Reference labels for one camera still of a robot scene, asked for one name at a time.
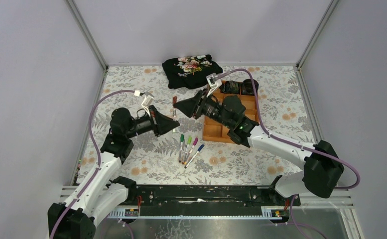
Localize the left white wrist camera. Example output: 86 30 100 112
133 90 154 116

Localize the rolled black belt top middle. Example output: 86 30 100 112
220 81 242 95

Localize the rolled black belt top right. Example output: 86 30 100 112
240 79 259 96

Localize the white pen light green cap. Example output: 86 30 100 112
181 136 192 164

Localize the rolled black belt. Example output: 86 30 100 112
220 81 242 95
240 79 259 96

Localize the floral patterned table mat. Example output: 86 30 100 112
92 66 315 185

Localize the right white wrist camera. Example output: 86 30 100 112
206 73 222 97

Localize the orange wooden compartment tray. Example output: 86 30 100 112
203 88 258 143

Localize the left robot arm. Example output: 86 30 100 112
47 105 180 239

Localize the black floral folded shirt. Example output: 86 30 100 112
162 54 223 89

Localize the white pen magenta cap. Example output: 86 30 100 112
183 137 198 165

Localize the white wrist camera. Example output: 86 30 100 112
133 90 154 116
206 73 222 97

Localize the white pen blue cap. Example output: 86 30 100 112
184 144 205 169

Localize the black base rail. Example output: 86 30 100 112
120 185 300 218

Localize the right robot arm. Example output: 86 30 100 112
174 89 344 199

